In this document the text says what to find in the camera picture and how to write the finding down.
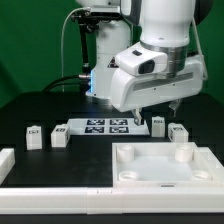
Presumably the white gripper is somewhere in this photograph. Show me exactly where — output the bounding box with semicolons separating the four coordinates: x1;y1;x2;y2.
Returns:
110;56;203;126

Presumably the white square tabletop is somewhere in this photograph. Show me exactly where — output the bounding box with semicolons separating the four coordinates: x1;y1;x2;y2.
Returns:
112;142;224;188

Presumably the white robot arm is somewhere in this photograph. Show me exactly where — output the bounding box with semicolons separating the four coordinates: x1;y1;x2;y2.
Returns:
75;0;214;125

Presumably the white U-shaped fence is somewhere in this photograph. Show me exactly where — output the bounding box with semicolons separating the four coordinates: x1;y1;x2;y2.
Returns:
0;149;224;214

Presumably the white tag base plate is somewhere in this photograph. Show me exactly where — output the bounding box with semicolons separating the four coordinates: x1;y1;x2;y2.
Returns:
68;118;149;135

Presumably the black cable bundle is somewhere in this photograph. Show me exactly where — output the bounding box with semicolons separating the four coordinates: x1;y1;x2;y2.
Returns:
41;74;92;93

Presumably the black camera on stand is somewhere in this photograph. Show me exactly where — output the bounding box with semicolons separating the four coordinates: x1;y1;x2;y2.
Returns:
71;6;122;69

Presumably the white cable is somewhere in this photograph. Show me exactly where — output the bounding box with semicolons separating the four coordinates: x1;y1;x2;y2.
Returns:
60;7;88;93

